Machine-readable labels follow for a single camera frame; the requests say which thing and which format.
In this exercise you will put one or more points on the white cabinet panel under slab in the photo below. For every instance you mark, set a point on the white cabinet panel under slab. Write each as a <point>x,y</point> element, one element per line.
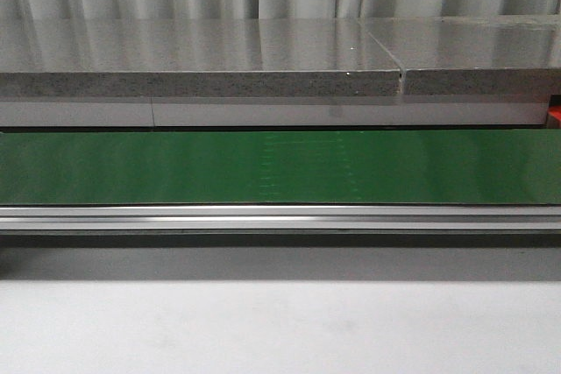
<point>276,112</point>

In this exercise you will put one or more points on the green conveyor belt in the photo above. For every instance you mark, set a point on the green conveyor belt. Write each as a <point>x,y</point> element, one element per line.
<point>288,167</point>

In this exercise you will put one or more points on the red object at edge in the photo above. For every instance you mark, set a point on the red object at edge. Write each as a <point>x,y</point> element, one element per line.
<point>553,119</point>

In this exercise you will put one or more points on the grey speckled stone slab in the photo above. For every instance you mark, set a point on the grey speckled stone slab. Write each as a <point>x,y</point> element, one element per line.
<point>193,58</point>

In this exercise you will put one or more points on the aluminium conveyor side rail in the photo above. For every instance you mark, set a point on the aluminium conveyor side rail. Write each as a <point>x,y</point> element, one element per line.
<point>543,219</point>

